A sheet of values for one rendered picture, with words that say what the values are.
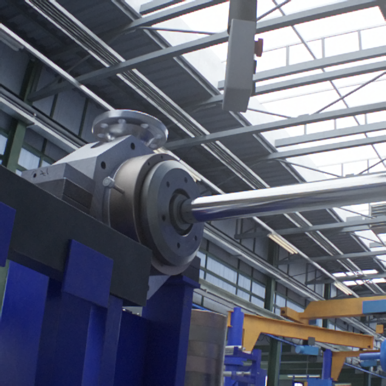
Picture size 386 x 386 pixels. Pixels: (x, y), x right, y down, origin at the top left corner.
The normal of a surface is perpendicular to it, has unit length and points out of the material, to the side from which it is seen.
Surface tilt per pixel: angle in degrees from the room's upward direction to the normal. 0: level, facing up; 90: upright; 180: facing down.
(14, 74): 90
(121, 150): 90
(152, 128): 180
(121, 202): 100
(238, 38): 90
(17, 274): 90
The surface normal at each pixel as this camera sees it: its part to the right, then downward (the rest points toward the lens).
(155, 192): 0.43, -0.34
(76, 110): 0.85, -0.13
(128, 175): -0.45, -0.62
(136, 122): -0.09, 0.92
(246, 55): 0.06, -0.38
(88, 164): -0.50, -0.38
